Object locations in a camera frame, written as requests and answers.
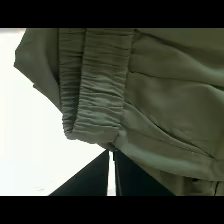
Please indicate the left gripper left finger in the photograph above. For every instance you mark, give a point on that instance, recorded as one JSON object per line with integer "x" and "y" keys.
{"x": 93, "y": 180}

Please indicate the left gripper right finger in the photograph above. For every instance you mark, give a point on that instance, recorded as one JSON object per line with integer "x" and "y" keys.
{"x": 136, "y": 181}

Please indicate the olive green trousers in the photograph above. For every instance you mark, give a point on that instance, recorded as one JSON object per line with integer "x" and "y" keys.
{"x": 160, "y": 100}

